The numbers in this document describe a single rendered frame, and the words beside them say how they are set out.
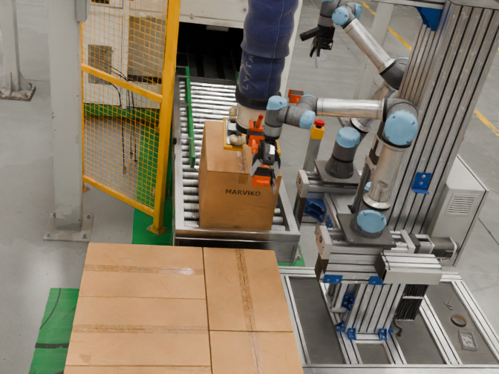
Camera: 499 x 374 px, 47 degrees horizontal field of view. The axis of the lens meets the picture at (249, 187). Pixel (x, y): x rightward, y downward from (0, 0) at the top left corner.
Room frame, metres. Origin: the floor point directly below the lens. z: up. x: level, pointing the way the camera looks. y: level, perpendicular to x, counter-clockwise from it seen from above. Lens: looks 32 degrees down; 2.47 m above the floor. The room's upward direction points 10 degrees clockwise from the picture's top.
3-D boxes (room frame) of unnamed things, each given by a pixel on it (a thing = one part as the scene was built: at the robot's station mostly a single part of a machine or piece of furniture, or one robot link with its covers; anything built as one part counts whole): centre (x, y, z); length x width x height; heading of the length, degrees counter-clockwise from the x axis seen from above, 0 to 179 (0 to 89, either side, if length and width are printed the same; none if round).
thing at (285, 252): (2.53, 0.01, 0.48); 0.70 x 0.03 x 0.15; 102
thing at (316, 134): (3.20, -0.35, 0.50); 0.07 x 0.07 x 1.00; 12
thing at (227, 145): (2.66, 0.14, 1.14); 0.34 x 0.10 x 0.05; 8
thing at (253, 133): (2.42, 0.01, 1.25); 0.10 x 0.08 x 0.06; 98
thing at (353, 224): (2.13, -0.55, 1.09); 0.15 x 0.15 x 0.10
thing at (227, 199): (2.88, 0.09, 0.75); 0.60 x 0.40 x 0.40; 11
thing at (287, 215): (3.74, -0.06, 0.50); 2.31 x 0.05 x 0.19; 12
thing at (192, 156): (3.97, 0.59, 0.60); 1.60 x 0.10 x 0.09; 12
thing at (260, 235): (2.53, 0.01, 0.58); 0.70 x 0.03 x 0.06; 102
